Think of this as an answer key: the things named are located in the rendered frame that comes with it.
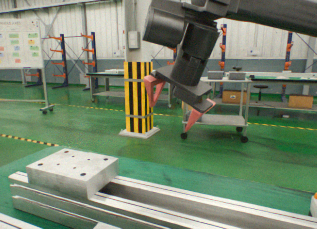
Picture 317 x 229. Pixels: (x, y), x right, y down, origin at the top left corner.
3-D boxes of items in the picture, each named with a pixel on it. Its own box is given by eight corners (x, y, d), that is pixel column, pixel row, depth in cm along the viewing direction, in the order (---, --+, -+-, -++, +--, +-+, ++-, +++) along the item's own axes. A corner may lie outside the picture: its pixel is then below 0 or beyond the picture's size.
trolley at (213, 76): (242, 131, 366) (247, 68, 343) (247, 143, 313) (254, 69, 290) (178, 128, 385) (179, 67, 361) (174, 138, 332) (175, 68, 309)
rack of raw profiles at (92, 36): (23, 87, 977) (16, 33, 927) (41, 85, 1058) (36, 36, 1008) (83, 90, 854) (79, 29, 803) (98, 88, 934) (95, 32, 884)
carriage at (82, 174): (120, 184, 53) (118, 157, 52) (88, 212, 43) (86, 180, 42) (67, 172, 59) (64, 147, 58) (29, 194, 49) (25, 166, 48)
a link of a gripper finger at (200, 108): (187, 143, 45) (206, 104, 39) (159, 123, 47) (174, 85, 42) (202, 129, 50) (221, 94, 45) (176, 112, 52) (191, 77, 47)
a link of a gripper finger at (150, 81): (160, 124, 47) (174, 85, 42) (135, 106, 49) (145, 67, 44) (177, 113, 52) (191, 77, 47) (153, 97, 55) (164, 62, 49)
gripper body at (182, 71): (195, 104, 41) (212, 68, 37) (152, 77, 44) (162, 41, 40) (209, 94, 46) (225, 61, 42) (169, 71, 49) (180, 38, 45)
